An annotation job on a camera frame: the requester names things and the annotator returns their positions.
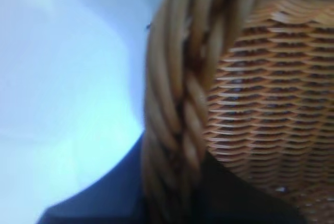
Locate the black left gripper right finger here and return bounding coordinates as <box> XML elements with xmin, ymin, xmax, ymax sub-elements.
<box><xmin>193</xmin><ymin>153</ymin><xmax>308</xmax><ymax>224</ymax></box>

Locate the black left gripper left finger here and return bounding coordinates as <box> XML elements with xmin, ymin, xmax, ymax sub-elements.
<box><xmin>38</xmin><ymin>129</ymin><xmax>148</xmax><ymax>224</ymax></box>

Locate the woven wicker basket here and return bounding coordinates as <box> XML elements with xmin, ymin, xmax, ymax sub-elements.
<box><xmin>140</xmin><ymin>0</ymin><xmax>334</xmax><ymax>224</ymax></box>

